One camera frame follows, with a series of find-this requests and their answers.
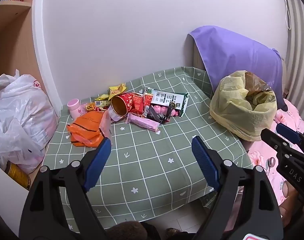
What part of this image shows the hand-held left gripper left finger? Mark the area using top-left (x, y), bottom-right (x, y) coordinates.
top-left (19, 137), bottom-right (112, 240)

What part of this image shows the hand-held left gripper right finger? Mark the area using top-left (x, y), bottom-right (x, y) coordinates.
top-left (191, 135), bottom-right (285, 240)

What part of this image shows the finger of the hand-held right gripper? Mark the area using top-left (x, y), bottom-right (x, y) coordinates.
top-left (261, 128), bottom-right (291, 155)
top-left (276, 123), bottom-right (304, 153)

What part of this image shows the yellow plastic bin bag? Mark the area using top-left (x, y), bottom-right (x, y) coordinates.
top-left (209, 70), bottom-right (278, 142)

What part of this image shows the red paper cup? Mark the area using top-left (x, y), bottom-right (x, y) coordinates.
top-left (110, 93), bottom-right (136, 118)

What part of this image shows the green yellow snack wrapper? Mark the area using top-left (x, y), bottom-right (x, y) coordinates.
top-left (95, 94), bottom-right (111, 105)

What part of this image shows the red snack wrapper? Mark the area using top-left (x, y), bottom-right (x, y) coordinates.
top-left (131, 92), bottom-right (146, 115)
top-left (143, 92), bottom-right (155, 110)

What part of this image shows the green white packet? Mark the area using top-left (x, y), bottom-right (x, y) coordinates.
top-left (144, 86), bottom-right (189, 118)

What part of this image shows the pink floral blanket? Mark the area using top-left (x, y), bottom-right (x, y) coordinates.
top-left (247, 99), bottom-right (304, 210)

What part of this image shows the orange plastic bag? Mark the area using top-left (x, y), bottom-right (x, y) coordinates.
top-left (67, 111), bottom-right (112, 147)

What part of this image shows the green checked tablecloth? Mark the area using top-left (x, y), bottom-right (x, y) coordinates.
top-left (40, 66), bottom-right (254, 230)

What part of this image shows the small red gold wrapper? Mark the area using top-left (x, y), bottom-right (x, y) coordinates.
top-left (86, 101), bottom-right (109, 112)

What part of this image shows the long pink packet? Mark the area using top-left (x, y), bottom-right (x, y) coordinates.
top-left (126, 112), bottom-right (160, 133)

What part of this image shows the small pink bottle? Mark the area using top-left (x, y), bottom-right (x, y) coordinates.
top-left (67, 99), bottom-right (87, 119)

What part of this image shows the black wrapper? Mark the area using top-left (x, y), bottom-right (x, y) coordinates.
top-left (142, 102), bottom-right (177, 124)

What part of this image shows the pink candy pack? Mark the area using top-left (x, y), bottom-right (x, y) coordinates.
top-left (152, 104), bottom-right (181, 117)

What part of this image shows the brown furry slipper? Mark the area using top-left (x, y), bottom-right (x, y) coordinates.
top-left (164, 227), bottom-right (192, 240)
top-left (109, 221), bottom-right (162, 240)

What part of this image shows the gold tin can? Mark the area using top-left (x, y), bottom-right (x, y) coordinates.
top-left (5, 160), bottom-right (32, 189)

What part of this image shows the striped grey curtain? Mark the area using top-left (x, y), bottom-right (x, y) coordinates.
top-left (285, 0), bottom-right (304, 120)

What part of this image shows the white plastic bag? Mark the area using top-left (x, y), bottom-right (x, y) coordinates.
top-left (0, 69), bottom-right (58, 175)

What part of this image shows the purple cloth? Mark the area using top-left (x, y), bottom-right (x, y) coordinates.
top-left (188, 25), bottom-right (288, 112)

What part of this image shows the beige chair back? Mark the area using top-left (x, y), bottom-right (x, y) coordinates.
top-left (191, 39), bottom-right (205, 68)

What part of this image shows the white curved panel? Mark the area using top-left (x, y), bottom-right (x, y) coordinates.
top-left (32, 0), bottom-right (63, 115)

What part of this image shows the wooden shelf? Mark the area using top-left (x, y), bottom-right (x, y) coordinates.
top-left (0, 0), bottom-right (46, 85)

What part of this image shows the white cable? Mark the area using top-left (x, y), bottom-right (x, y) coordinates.
top-left (283, 0), bottom-right (293, 30)

